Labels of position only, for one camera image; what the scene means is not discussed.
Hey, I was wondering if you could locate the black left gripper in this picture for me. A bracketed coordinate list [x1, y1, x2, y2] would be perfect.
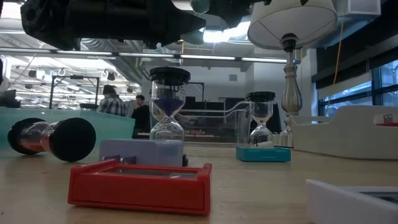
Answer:
[20, 0, 206, 50]

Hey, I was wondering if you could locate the black-capped purple sand hourglass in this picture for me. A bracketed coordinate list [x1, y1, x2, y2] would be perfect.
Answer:
[149, 67, 192, 142]

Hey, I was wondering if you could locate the black-capped white sand hourglass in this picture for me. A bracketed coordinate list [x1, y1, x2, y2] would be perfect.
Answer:
[245, 91, 276, 149]

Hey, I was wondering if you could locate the lavender USB wall charger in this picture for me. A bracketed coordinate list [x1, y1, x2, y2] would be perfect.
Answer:
[98, 138, 184, 167]

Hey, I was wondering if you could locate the teal rectangular tray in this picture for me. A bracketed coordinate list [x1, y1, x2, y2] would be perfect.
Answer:
[235, 146, 292, 163]

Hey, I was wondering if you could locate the black-capped red sand hourglass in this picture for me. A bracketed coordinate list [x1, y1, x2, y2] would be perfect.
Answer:
[7, 117, 97, 162]

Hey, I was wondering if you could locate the red rectangular tray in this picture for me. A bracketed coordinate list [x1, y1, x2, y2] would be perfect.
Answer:
[67, 159, 213, 216]

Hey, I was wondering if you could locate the overhead bar with light strips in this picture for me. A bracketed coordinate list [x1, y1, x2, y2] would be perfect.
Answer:
[0, 47, 289, 63]

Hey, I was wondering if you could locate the person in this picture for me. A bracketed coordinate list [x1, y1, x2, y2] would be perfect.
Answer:
[97, 84, 127, 118]
[130, 94, 152, 139]

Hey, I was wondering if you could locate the silver table lamp white shade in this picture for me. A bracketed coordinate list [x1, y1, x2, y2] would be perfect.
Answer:
[247, 0, 339, 149]

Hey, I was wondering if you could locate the clear plastic bin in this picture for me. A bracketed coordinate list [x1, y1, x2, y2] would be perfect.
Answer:
[149, 100, 253, 147]

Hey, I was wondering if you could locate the black cabinet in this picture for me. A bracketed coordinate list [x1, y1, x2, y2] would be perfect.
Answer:
[274, 107, 282, 134]

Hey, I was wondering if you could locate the teal translucent plastic tray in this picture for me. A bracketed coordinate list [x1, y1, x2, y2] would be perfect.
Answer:
[0, 107, 136, 149]

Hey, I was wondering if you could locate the white ceiling box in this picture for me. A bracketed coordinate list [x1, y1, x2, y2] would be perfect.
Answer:
[337, 0, 382, 17]

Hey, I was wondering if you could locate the white plastic bin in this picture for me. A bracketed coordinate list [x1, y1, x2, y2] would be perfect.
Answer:
[290, 105, 398, 161]

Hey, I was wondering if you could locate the dark-framed window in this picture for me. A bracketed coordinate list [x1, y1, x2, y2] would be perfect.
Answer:
[317, 58, 398, 118]

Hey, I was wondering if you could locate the dark background monitor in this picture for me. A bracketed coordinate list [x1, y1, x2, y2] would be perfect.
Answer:
[0, 89, 21, 109]

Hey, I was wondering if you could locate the black background rig frame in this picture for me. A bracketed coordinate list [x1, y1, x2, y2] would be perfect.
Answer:
[186, 82, 205, 103]
[49, 75, 101, 110]

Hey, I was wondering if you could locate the yellow hanging cable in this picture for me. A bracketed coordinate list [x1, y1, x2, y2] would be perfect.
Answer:
[333, 0, 346, 85]

